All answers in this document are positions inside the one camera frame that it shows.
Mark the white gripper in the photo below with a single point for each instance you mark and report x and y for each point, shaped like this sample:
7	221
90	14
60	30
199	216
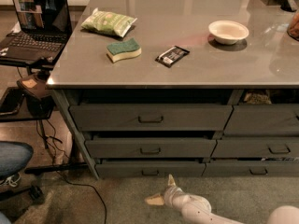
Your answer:
172	195

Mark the grey drawer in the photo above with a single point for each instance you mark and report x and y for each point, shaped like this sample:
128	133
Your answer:
252	168
263	120
256	148
154	117
150	147
124	169

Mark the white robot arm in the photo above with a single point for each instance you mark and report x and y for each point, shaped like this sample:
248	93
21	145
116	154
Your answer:
196	209

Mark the black open laptop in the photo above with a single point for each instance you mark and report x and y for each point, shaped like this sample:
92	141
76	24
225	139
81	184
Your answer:
45	29

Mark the black snack bar wrapper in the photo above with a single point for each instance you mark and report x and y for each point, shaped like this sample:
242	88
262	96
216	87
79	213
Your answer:
171	56

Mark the green yellow sponge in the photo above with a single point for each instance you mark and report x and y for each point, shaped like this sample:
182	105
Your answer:
123	50

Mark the white sneaker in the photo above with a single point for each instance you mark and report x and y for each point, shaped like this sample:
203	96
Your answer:
13	181

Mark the black device with sticky note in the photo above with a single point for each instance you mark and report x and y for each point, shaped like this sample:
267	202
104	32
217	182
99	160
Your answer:
39	100

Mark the person leg in jeans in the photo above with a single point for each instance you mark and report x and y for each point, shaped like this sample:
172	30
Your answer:
14	156

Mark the white bowl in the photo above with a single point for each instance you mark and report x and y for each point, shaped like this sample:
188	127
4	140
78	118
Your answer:
228	32

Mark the green chip bag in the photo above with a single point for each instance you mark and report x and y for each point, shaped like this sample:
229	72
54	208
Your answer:
108	23

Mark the brown jar at edge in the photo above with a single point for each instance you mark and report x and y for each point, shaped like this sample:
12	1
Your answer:
293	29

